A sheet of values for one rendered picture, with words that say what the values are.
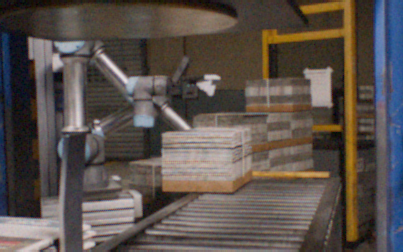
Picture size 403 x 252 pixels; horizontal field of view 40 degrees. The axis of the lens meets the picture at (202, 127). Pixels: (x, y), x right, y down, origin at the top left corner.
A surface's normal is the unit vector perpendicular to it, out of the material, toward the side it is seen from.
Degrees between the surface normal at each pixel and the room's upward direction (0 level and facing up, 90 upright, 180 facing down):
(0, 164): 90
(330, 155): 90
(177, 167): 90
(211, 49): 90
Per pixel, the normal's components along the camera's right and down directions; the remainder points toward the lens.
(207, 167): -0.29, 0.06
